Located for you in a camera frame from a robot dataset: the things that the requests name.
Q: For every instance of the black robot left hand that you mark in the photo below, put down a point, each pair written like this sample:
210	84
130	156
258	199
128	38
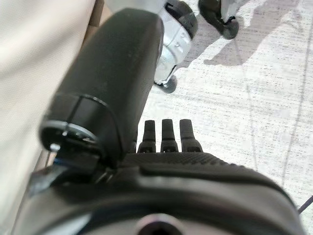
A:
122	61

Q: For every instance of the beige bed blanket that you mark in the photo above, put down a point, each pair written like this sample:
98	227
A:
29	73

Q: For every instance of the robot left leg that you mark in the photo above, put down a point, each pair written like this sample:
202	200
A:
173	36

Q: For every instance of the robot leg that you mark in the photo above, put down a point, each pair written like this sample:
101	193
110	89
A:
173	36
220	22

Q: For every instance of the robot right leg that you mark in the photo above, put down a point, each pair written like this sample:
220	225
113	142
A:
220	22

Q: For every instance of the grey patterned rug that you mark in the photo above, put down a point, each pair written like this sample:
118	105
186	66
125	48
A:
244	98

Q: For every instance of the tan bed frame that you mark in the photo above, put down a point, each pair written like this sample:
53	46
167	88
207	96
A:
97	14

